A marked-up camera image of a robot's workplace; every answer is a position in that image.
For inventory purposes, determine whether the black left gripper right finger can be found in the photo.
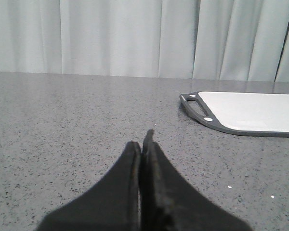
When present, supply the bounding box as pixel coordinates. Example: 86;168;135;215
139;129;252;231

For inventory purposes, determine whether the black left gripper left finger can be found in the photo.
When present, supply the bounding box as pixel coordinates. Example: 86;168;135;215
37;141;141;231

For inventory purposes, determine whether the white cutting board grey rim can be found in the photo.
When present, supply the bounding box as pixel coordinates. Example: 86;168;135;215
179;91;289;138

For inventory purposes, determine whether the white-grey curtain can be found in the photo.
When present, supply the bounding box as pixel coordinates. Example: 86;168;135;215
0;0;289;82

